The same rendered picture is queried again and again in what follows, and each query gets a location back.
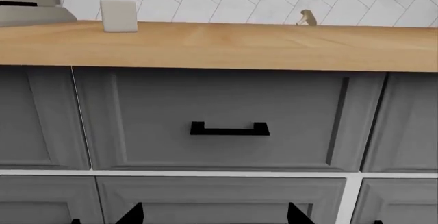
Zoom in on white rectangular block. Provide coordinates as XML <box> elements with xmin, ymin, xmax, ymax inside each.
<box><xmin>99</xmin><ymin>0</ymin><xmax>139</xmax><ymax>34</ymax></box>

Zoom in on small tan mushroom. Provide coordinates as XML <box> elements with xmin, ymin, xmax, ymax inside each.
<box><xmin>295</xmin><ymin>8</ymin><xmax>318</xmax><ymax>27</ymax></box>

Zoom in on black bar drawer handle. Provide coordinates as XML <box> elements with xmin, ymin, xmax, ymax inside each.
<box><xmin>190</xmin><ymin>121</ymin><xmax>270</xmax><ymax>136</ymax></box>

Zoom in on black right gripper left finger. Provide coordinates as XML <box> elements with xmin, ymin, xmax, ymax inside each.
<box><xmin>114</xmin><ymin>201</ymin><xmax>144</xmax><ymax>224</ymax></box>

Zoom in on grey drawer front with handle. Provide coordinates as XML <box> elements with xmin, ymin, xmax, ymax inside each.
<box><xmin>72</xmin><ymin>66</ymin><xmax>388</xmax><ymax>173</ymax></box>

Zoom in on grey cabinet door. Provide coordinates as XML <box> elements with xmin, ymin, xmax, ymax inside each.
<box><xmin>96</xmin><ymin>176</ymin><xmax>348</xmax><ymax>224</ymax></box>
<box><xmin>0</xmin><ymin>174</ymin><xmax>104</xmax><ymax>224</ymax></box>
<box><xmin>350</xmin><ymin>177</ymin><xmax>438</xmax><ymax>224</ymax></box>

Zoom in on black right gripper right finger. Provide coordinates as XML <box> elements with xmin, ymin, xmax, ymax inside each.
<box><xmin>288</xmin><ymin>201</ymin><xmax>316</xmax><ymax>224</ymax></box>

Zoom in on grey appliance base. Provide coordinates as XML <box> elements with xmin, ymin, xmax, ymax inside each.
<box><xmin>0</xmin><ymin>0</ymin><xmax>78</xmax><ymax>27</ymax></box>

